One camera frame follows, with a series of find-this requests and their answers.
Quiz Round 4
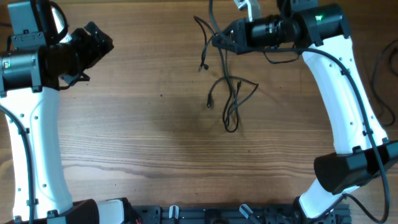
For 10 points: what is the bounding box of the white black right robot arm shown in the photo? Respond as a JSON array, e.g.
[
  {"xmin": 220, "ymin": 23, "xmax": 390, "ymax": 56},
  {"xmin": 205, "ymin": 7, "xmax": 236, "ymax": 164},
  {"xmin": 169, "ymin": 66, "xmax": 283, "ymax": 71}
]
[{"xmin": 212, "ymin": 1, "xmax": 397, "ymax": 223}]

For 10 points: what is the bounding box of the black USB cable bundle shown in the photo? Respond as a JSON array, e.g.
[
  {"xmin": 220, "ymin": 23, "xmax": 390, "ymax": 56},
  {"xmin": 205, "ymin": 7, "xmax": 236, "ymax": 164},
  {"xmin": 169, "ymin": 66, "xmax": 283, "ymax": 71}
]
[{"xmin": 193, "ymin": 15, "xmax": 259, "ymax": 134}]

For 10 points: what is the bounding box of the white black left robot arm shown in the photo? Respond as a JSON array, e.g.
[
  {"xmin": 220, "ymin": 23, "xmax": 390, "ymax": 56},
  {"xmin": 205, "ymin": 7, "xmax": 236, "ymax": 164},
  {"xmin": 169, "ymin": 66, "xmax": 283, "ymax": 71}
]
[{"xmin": 1, "ymin": 1, "xmax": 127, "ymax": 223}]

